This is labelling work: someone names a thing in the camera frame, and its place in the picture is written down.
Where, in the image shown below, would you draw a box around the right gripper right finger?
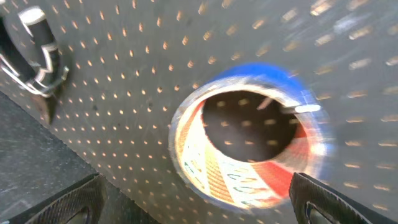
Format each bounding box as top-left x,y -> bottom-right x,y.
289,172 -> 398,224

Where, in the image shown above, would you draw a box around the roll of blue tape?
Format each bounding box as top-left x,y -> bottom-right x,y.
167,62 -> 336,213

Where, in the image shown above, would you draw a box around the black and white pliers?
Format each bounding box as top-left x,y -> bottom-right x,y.
0,6 -> 70,126

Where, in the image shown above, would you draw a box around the metal hook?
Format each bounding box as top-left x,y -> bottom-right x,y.
0,52 -> 70,98
279,103 -> 322,114

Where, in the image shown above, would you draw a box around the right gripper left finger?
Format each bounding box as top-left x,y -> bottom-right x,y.
0,173 -> 108,224

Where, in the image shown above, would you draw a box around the black pegboard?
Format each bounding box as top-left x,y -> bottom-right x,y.
0,0 -> 398,224

